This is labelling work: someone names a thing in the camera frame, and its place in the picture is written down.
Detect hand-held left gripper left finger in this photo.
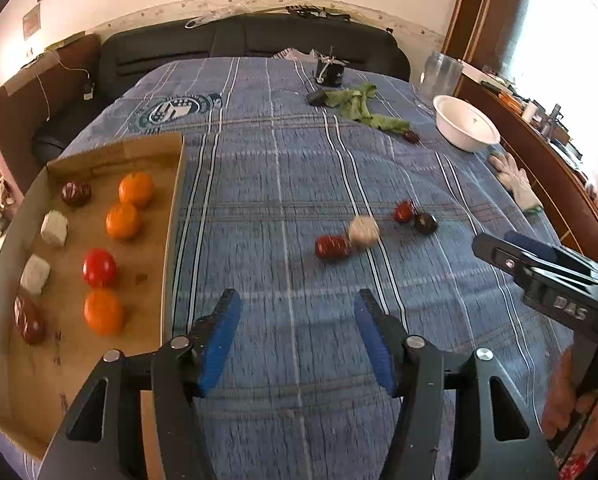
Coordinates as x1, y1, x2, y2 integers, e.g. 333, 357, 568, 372
39, 289, 242, 480

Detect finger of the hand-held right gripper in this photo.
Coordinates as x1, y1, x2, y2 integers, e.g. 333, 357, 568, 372
504, 230, 560, 262
471, 232, 534, 277

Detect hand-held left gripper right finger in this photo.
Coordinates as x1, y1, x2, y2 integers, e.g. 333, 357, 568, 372
354, 289, 560, 480

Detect dark brown date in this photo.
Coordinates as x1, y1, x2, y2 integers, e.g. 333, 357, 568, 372
413, 212, 438, 236

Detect round glossy red date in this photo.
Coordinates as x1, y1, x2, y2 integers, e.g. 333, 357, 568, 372
394, 200, 419, 224

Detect shallow cardboard box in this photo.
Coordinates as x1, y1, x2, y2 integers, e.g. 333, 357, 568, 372
0, 132, 187, 480

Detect small wrinkled red date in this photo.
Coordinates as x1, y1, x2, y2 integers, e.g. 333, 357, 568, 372
315, 235, 352, 261

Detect white fibrous cylinder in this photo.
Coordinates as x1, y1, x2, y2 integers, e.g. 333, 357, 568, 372
348, 216, 381, 248
20, 254, 51, 295
40, 210, 70, 247

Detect orange mandarin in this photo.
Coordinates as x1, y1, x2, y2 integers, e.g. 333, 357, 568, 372
118, 171, 156, 208
84, 289, 126, 337
106, 202, 141, 240

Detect red tomato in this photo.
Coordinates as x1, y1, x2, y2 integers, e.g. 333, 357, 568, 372
82, 248, 118, 288

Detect long smooth red date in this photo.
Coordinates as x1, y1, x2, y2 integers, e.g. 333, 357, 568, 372
13, 295, 47, 346

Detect large wrinkled red date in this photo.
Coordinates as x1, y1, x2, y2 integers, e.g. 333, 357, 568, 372
61, 181, 93, 207

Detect person's right hand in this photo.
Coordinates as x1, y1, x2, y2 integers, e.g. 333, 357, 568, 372
541, 345, 598, 456

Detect white work glove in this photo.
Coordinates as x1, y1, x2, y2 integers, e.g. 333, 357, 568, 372
488, 152, 544, 211

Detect wooden sideboard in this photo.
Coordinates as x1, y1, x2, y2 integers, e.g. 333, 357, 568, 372
454, 60, 598, 266

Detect white bowl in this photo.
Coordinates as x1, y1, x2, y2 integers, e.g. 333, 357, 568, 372
433, 95, 501, 153

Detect blue plaid blanket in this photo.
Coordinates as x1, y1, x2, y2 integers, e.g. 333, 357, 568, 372
24, 55, 580, 480

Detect clear plastic container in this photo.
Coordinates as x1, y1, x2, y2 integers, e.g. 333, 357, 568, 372
421, 51, 462, 98

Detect green leafy strips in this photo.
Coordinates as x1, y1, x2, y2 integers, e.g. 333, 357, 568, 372
324, 84, 411, 135

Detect black box with ribbon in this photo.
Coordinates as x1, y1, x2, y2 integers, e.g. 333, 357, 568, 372
315, 46, 350, 86

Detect black slatted object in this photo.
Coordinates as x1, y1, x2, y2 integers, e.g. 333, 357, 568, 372
285, 5, 352, 22

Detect brown cardboard panel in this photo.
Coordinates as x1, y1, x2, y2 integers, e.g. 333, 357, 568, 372
0, 34, 102, 196

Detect black sofa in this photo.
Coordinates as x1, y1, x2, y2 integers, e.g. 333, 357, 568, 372
32, 12, 411, 161

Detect white charger cable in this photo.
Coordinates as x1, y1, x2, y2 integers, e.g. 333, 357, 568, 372
36, 57, 94, 121

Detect small red wall poster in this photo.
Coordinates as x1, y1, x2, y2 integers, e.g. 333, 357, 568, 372
22, 4, 41, 40

